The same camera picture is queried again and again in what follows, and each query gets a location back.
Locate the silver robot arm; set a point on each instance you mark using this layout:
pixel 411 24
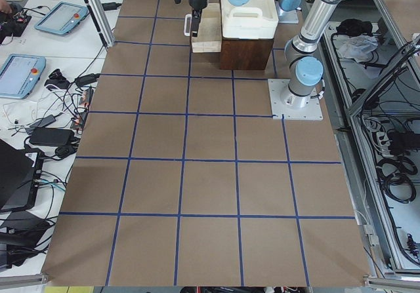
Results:
pixel 306 71

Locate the light wooden open drawer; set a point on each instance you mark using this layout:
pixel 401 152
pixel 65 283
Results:
pixel 209 37

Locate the dark brown wooden cabinet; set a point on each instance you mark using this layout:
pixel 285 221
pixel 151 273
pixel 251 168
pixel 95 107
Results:
pixel 245 54

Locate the white plastic tray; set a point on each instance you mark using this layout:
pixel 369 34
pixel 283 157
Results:
pixel 248 19

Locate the upper blue teach pendant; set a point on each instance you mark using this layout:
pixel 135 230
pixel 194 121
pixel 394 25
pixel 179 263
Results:
pixel 62 18

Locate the blue teach pendant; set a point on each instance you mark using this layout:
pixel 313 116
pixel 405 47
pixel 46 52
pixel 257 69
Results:
pixel 62 18
pixel 19 75

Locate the crumpled white cloth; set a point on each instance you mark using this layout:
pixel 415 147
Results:
pixel 359 48

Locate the lower blue teach pendant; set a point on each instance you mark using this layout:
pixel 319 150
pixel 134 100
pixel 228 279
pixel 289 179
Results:
pixel 19 75

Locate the black power brick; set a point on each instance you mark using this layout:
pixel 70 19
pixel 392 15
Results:
pixel 51 137

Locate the black monitor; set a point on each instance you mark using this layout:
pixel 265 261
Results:
pixel 20 171

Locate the white drawer handle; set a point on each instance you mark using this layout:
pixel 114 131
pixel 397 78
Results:
pixel 187 25

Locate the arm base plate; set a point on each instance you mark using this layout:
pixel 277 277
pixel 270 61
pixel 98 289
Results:
pixel 287 11
pixel 285 105

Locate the aluminium frame post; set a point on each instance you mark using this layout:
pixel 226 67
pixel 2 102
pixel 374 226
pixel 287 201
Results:
pixel 100 22

